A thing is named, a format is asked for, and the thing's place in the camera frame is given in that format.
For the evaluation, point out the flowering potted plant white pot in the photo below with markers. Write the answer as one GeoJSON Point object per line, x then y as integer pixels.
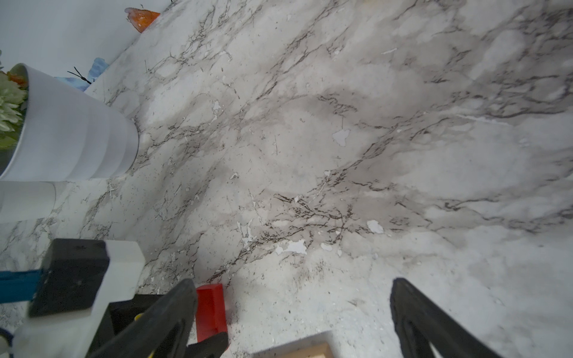
{"type": "Point", "coordinates": [53, 132]}

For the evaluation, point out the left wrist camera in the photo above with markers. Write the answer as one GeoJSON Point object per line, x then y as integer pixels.
{"type": "Point", "coordinates": [69, 295]}

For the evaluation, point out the natural wood block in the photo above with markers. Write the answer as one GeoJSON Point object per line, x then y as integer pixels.
{"type": "Point", "coordinates": [317, 345]}

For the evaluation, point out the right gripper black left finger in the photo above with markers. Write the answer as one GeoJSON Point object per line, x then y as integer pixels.
{"type": "Point", "coordinates": [162, 331]}

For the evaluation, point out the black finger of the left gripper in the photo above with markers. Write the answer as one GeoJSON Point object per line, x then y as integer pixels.
{"type": "Point", "coordinates": [212, 347]}

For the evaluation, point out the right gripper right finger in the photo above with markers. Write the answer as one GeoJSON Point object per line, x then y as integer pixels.
{"type": "Point", "coordinates": [422, 327]}

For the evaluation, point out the red block short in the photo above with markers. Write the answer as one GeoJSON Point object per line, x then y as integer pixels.
{"type": "Point", "coordinates": [210, 318]}

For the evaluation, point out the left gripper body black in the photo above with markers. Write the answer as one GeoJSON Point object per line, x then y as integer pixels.
{"type": "Point", "coordinates": [117, 317]}

